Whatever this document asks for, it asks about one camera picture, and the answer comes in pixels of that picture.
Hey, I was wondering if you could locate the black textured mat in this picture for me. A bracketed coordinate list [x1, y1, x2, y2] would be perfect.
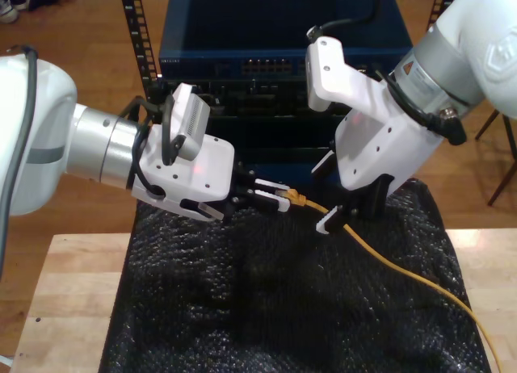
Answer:
[99, 178, 492, 373]

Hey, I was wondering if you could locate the black perforated rack post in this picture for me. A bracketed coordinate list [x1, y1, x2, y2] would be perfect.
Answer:
[427, 0, 460, 31]
[118, 0, 170, 111]

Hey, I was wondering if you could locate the black rack server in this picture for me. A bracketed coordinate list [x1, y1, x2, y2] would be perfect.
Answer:
[147, 78, 336, 118]

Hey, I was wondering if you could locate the brown wooden chair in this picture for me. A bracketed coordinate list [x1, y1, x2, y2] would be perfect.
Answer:
[475, 108, 517, 207]

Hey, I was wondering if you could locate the black camera cable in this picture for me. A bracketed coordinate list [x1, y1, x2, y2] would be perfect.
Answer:
[305, 0, 383, 41]
[119, 94, 179, 200]

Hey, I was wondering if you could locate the blue network switch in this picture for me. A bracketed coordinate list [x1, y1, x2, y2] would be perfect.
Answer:
[158, 0, 415, 82]

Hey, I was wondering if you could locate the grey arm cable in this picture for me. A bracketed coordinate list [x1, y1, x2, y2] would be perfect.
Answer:
[0, 44, 40, 277]

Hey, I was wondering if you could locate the yellow network cable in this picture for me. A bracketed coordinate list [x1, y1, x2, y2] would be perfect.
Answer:
[275, 189, 504, 373]

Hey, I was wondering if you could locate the white sneaker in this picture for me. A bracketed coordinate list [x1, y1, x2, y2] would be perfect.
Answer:
[0, 0, 20, 25]

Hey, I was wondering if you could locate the black empty rack chassis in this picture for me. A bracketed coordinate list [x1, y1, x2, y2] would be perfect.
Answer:
[209, 115, 344, 164]

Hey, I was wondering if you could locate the blue rack shelf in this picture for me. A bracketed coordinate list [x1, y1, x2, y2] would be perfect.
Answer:
[237, 161, 338, 188]

